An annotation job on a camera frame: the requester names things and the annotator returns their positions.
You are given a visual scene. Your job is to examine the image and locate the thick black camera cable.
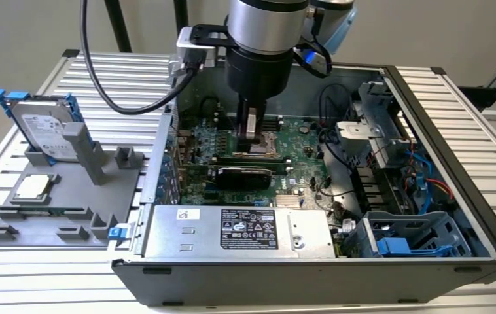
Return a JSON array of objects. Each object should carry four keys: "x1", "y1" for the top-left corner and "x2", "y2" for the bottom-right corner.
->
[{"x1": 81, "y1": 0, "x2": 202, "y2": 115}]

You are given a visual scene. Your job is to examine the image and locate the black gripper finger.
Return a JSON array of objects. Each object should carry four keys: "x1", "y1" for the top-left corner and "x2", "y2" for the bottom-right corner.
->
[{"x1": 235, "y1": 100, "x2": 273, "y2": 152}]

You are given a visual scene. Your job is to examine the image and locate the black metal stand pole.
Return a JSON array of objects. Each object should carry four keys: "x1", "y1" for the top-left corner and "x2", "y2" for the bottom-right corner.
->
[
  {"x1": 174, "y1": 0, "x2": 193, "y2": 55},
  {"x1": 103, "y1": 0, "x2": 134, "y2": 53}
]

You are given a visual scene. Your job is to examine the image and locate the silver CPU chip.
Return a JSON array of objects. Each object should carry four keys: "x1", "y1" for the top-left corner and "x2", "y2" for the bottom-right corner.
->
[{"x1": 14, "y1": 175, "x2": 53, "y2": 200}]

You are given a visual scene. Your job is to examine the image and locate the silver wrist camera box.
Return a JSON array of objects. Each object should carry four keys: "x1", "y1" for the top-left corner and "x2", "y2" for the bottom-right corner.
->
[{"x1": 177, "y1": 26, "x2": 219, "y2": 71}]

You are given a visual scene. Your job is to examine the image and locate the green black graphics card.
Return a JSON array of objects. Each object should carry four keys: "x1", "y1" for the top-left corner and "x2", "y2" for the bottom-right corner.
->
[{"x1": 207, "y1": 164, "x2": 275, "y2": 191}]

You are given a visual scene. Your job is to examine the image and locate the silver power supply unit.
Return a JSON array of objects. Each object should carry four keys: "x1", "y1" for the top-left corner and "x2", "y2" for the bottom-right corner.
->
[{"x1": 141, "y1": 204, "x2": 337, "y2": 259}]

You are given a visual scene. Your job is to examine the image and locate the grey metal disk bay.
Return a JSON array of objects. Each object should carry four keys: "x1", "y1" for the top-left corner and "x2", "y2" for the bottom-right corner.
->
[{"x1": 343, "y1": 211, "x2": 477, "y2": 259}]

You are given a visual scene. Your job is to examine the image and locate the blue expansion slot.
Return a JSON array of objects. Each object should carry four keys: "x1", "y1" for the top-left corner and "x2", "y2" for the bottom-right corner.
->
[{"x1": 205, "y1": 184, "x2": 259, "y2": 194}]

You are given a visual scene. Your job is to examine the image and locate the silver metal drive bracket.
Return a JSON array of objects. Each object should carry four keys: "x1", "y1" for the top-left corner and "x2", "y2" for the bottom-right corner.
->
[{"x1": 335, "y1": 81, "x2": 419, "y2": 169}]

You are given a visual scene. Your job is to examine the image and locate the silver finned heatsink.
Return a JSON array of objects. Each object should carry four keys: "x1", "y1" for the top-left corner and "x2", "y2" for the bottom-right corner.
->
[{"x1": 277, "y1": 195, "x2": 306, "y2": 209}]

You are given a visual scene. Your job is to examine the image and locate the blue plastic drive tray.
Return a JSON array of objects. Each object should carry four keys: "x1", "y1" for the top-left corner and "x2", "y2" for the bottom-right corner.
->
[{"x1": 379, "y1": 237, "x2": 455, "y2": 259}]

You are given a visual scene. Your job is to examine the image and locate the green RAM stick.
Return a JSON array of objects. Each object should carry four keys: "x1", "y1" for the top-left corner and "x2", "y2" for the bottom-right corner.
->
[{"x1": 10, "y1": 205, "x2": 90, "y2": 218}]

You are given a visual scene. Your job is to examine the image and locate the grey plastic parts rack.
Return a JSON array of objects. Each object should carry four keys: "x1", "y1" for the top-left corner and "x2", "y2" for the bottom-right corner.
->
[{"x1": 0, "y1": 122, "x2": 149, "y2": 249}]

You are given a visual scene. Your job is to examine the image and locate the metal CPU socket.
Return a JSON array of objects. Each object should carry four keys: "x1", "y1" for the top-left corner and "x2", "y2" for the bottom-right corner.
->
[{"x1": 234, "y1": 131, "x2": 283, "y2": 157}]

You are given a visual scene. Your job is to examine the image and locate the open black PC case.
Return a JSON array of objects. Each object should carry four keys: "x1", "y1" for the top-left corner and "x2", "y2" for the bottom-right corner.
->
[{"x1": 107, "y1": 52, "x2": 496, "y2": 308}]

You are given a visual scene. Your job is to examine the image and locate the hard disk in blue carrier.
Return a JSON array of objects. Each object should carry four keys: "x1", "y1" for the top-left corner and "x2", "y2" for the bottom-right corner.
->
[{"x1": 0, "y1": 88, "x2": 85, "y2": 166}]

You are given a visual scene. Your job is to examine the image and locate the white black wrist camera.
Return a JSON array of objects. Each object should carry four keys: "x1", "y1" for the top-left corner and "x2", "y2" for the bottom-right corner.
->
[{"x1": 298, "y1": 48, "x2": 334, "y2": 79}]

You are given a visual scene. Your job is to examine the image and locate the green motherboard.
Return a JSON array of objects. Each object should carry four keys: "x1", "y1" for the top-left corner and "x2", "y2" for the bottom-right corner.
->
[{"x1": 167, "y1": 114, "x2": 333, "y2": 210}]

